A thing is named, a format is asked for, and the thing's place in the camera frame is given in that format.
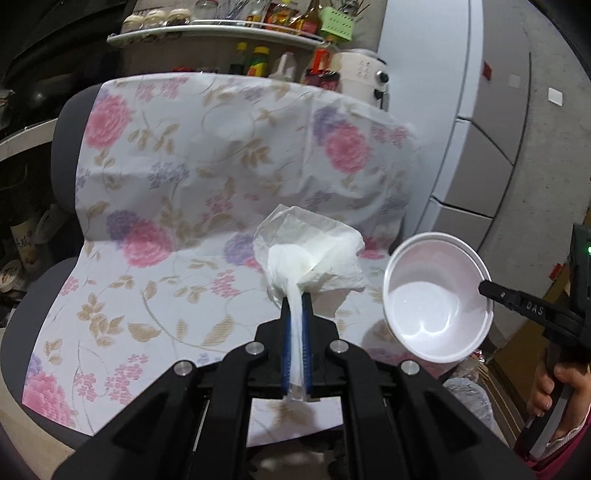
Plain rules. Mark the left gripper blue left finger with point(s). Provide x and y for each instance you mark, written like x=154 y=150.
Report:
x=287 y=357

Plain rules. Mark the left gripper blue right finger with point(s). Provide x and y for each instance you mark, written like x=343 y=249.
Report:
x=306 y=342

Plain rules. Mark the white tissue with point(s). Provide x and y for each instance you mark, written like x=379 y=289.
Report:
x=302 y=251

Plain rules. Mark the orange white instant noodle cup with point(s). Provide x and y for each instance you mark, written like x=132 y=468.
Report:
x=431 y=298

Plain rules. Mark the trash bin with clear liner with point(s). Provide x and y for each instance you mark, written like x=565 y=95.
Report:
x=473 y=397

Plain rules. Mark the metal kitchen shelf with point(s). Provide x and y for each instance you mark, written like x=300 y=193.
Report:
x=287 y=36

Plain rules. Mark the floral cloth cover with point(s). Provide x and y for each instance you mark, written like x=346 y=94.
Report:
x=173 y=174

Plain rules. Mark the white plastic jug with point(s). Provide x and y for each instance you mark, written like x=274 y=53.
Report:
x=285 y=68

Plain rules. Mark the white rice cooker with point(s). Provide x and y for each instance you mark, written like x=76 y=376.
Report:
x=362 y=75

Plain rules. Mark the yellow cap sauce bottle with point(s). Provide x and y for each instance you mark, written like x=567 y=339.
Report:
x=259 y=64

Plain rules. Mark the grey office chair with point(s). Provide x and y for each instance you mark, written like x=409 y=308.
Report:
x=58 y=231

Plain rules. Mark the grey refrigerator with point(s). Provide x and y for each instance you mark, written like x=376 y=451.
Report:
x=460 y=78

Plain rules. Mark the green utensil holder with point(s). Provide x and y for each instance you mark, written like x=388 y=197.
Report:
x=336 y=23

